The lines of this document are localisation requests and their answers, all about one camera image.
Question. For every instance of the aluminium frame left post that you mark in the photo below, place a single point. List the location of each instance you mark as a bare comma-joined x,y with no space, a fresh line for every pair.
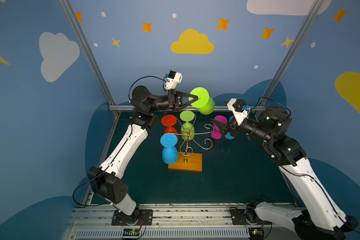
79,33

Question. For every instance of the left circuit board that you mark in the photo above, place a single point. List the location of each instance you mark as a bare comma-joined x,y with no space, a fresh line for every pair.
133,233

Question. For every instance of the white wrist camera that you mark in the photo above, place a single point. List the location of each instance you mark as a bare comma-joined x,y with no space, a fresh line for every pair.
240,110
173,79

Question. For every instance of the gold wire glass rack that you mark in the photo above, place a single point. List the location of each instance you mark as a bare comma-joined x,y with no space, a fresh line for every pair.
186,149

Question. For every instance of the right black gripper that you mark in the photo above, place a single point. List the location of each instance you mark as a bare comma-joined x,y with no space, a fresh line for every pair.
233,128

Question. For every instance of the aluminium frame right post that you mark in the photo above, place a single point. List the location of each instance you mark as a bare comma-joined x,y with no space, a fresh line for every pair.
292,50

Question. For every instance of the circuit board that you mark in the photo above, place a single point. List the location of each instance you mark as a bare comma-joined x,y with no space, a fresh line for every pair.
256,234
133,233

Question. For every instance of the red wine glass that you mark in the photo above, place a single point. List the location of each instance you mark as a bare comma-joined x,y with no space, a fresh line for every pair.
169,121

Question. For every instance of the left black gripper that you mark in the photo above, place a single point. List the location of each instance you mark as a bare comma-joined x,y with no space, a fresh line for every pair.
172,100

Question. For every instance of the pink wine glass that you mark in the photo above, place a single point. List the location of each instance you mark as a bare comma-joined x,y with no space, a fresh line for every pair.
217,134

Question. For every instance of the green wine glass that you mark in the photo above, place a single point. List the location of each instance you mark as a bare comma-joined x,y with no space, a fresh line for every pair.
205,104
187,128

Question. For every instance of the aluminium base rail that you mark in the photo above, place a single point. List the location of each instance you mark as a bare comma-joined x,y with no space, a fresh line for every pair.
171,222

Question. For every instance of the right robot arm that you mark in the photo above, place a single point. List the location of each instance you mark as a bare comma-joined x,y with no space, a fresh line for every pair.
321,219

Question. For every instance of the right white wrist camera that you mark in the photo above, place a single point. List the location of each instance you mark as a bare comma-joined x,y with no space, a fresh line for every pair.
240,110

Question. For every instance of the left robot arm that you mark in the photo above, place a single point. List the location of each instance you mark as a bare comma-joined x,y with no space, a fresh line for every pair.
97,177

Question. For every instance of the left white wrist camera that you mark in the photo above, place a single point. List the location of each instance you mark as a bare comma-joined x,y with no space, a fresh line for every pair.
173,79

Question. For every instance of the aluminium frame post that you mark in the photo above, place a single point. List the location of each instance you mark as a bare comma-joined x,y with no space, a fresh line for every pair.
79,33
292,50

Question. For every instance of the right floor edge rail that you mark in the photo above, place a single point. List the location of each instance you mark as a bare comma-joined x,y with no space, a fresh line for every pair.
290,188

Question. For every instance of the orange wooden rack base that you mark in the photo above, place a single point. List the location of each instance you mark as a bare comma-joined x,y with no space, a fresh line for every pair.
192,163

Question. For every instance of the blue wine glass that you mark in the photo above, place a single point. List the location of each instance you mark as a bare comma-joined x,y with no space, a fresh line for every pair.
169,152
228,136

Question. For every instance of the aluminium frame back bar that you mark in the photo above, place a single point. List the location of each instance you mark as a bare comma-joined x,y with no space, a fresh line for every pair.
189,108

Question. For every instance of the right circuit board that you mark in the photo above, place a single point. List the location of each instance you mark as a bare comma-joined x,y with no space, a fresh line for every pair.
256,234

